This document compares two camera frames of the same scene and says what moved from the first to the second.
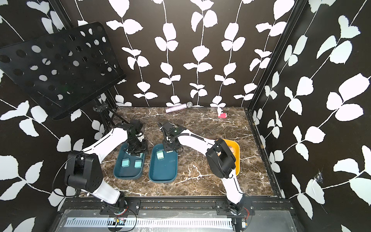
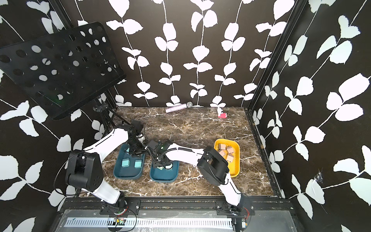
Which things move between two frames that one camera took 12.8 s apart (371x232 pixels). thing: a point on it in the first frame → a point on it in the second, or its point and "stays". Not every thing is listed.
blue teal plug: x=138 y=164 stays
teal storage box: x=126 y=166 stays
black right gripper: x=166 y=148 → x=153 y=158
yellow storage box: x=236 y=153 stays
